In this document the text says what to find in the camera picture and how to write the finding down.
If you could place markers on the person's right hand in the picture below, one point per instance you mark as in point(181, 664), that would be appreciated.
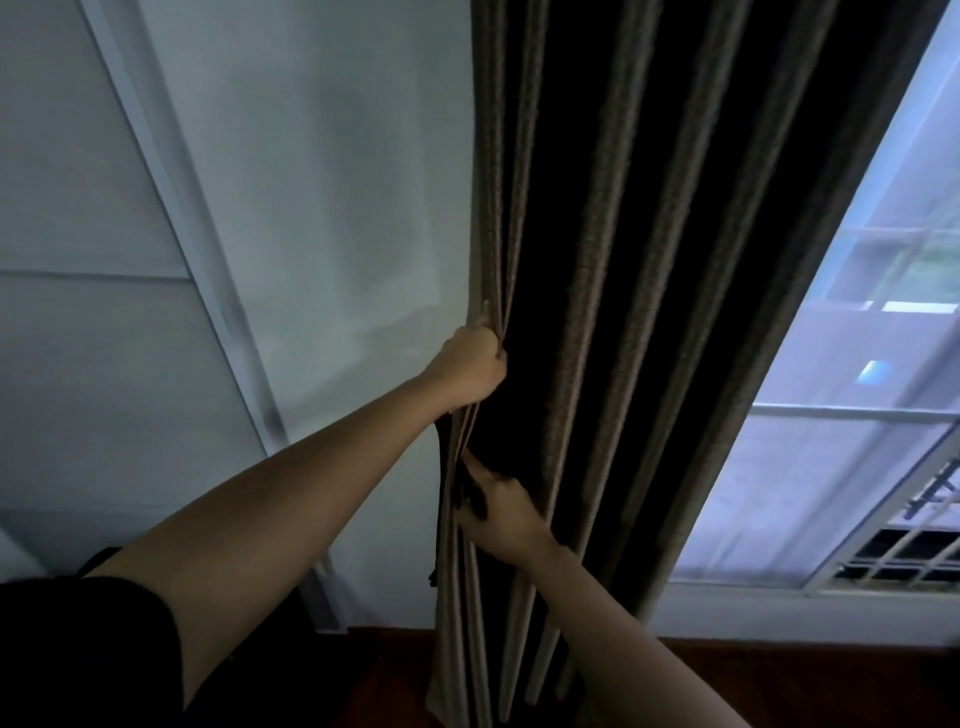
point(510, 521)

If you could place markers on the person's black sleeve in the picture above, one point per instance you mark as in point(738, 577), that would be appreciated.
point(82, 645)

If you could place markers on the brown curtain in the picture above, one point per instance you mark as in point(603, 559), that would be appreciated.
point(637, 225)

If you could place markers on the person's left forearm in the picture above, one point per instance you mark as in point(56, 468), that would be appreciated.
point(285, 495)

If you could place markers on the person's left hand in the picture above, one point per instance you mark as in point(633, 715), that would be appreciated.
point(469, 367)

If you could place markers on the person's right forearm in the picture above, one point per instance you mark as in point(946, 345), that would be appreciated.
point(637, 660)

